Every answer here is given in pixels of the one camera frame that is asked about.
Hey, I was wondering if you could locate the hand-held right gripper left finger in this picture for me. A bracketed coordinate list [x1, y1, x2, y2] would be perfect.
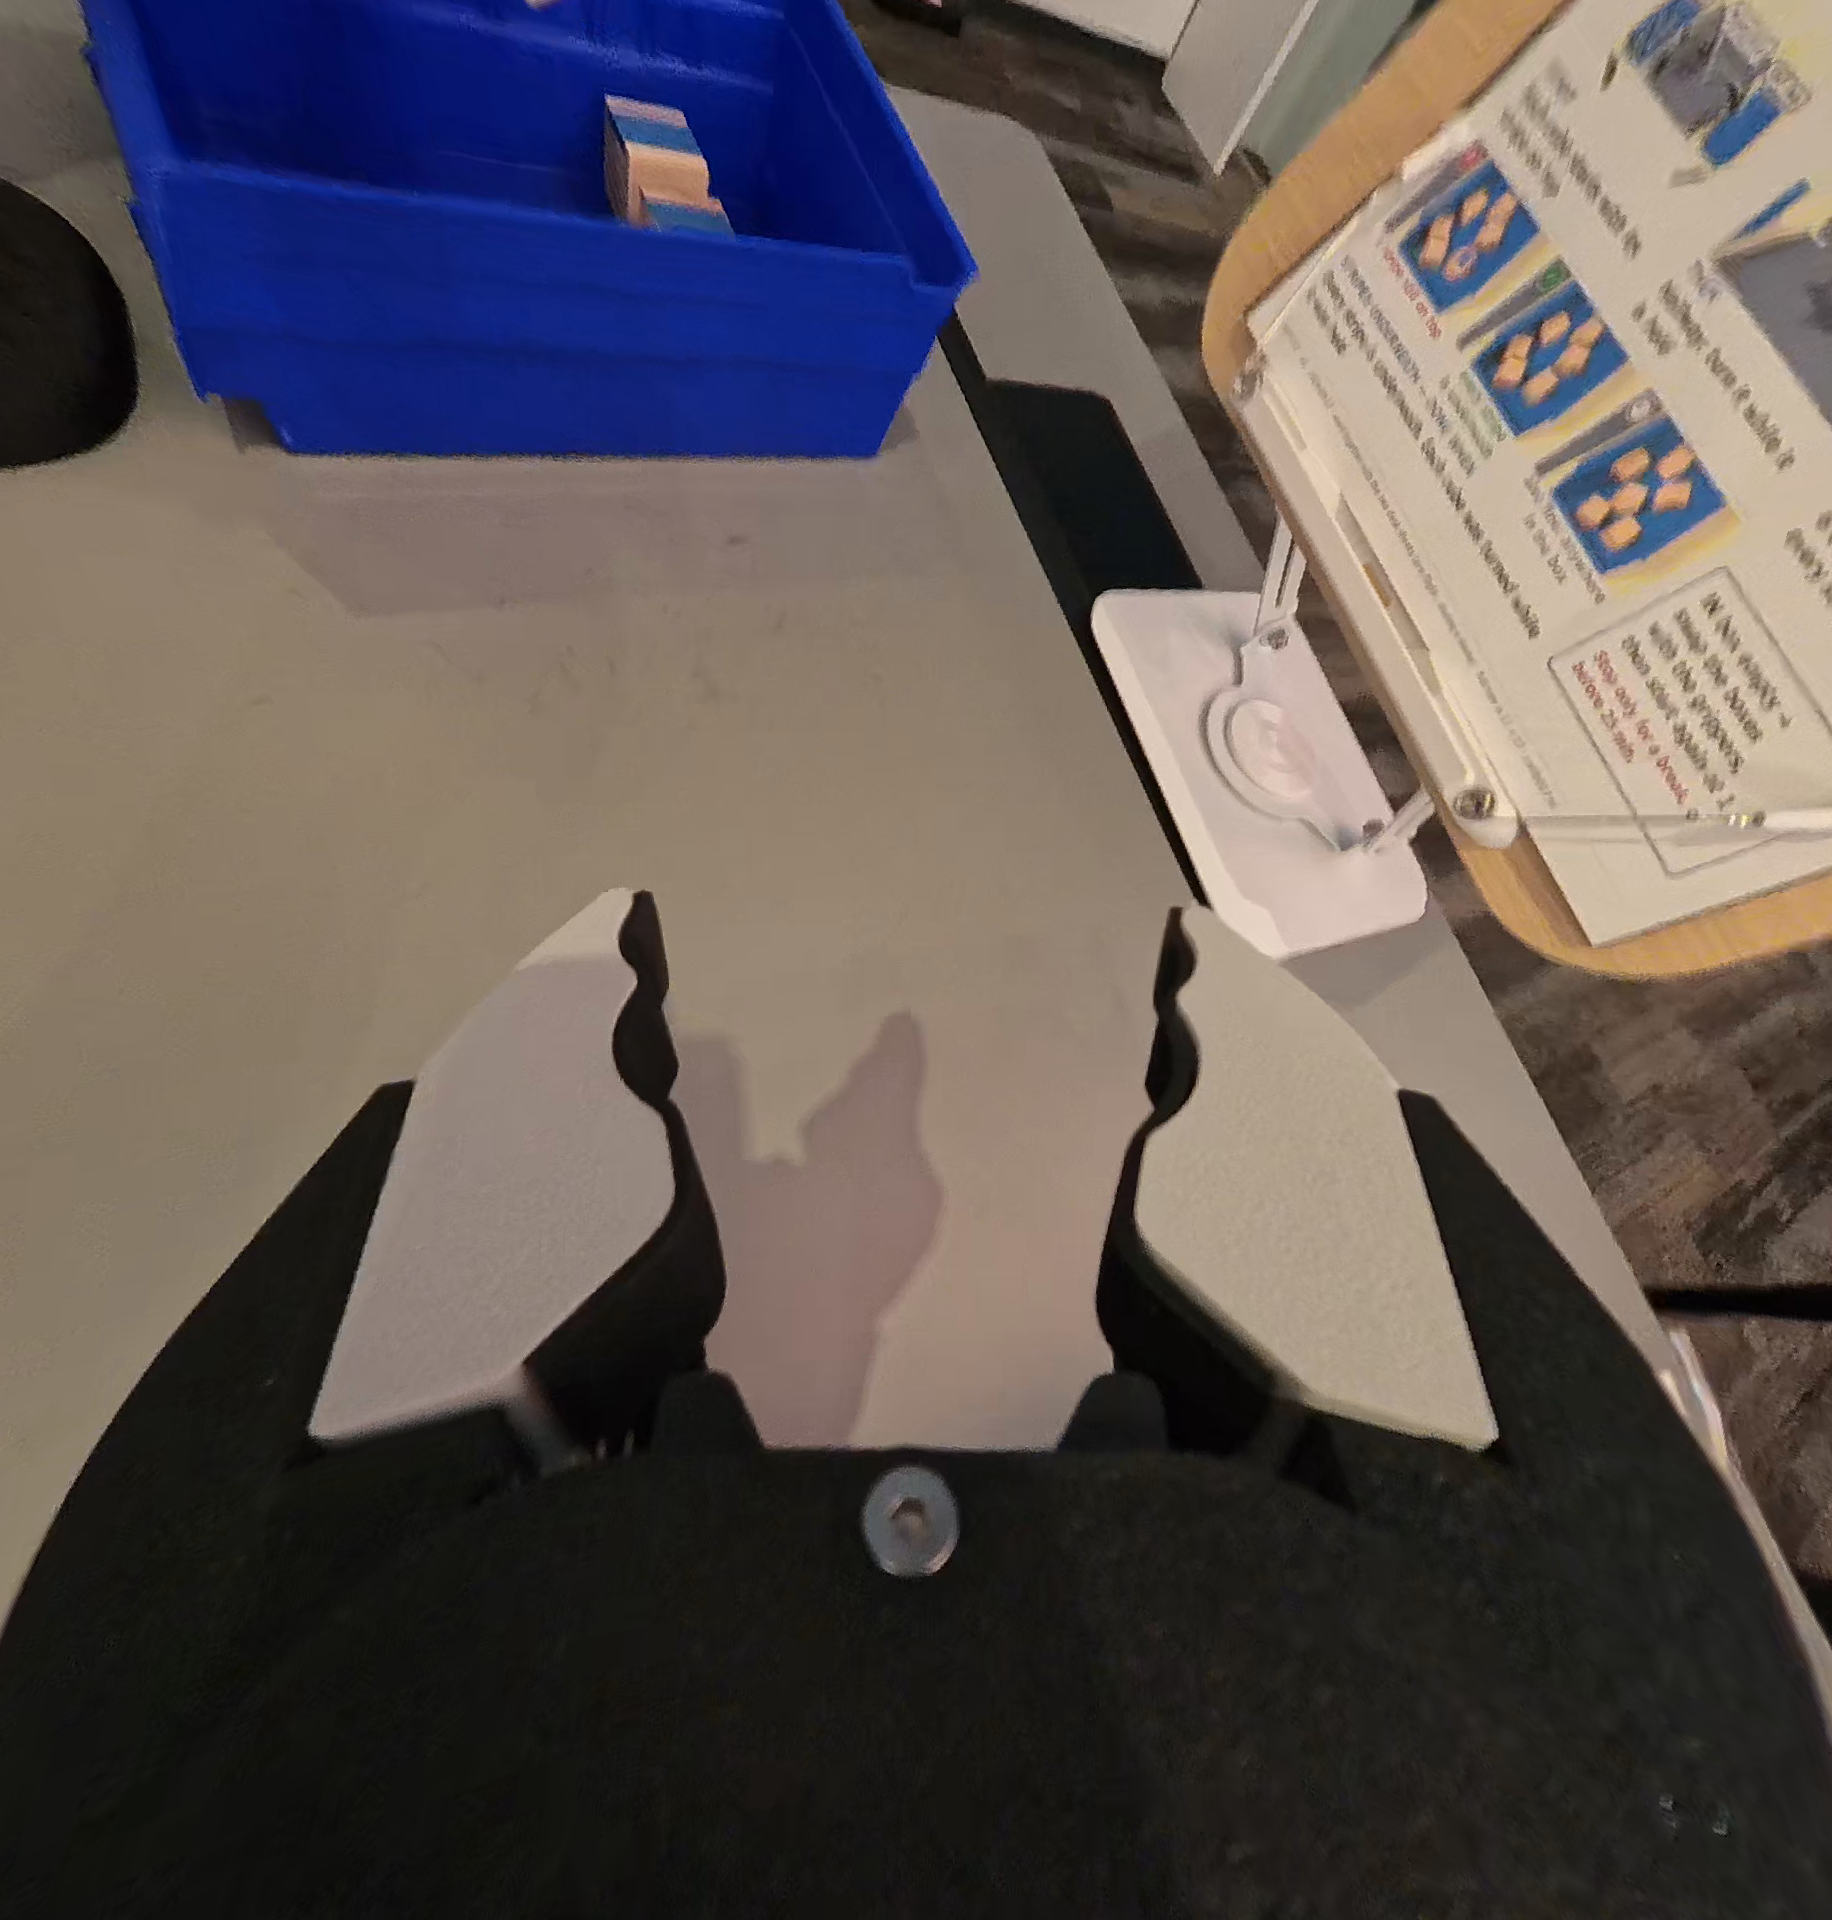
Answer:
[304, 887, 731, 1475]

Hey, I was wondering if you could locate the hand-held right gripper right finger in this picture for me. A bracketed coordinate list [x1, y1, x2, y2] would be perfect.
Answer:
[1094, 905, 1502, 1502]

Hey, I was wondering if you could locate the blue plastic bin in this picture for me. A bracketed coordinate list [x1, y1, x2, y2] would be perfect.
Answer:
[76, 0, 981, 458]

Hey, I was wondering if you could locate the group of taped wooden cubes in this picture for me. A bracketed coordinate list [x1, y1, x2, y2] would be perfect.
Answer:
[601, 92, 738, 240]

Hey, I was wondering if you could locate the white stand base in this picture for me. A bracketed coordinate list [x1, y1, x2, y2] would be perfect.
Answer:
[1091, 587, 1432, 962]

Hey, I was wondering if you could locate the illustrated instruction sheet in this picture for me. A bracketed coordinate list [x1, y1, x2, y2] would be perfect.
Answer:
[1247, 0, 1832, 947]

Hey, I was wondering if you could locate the wooden document board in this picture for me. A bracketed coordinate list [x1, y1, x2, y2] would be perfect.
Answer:
[1203, 0, 1832, 979]

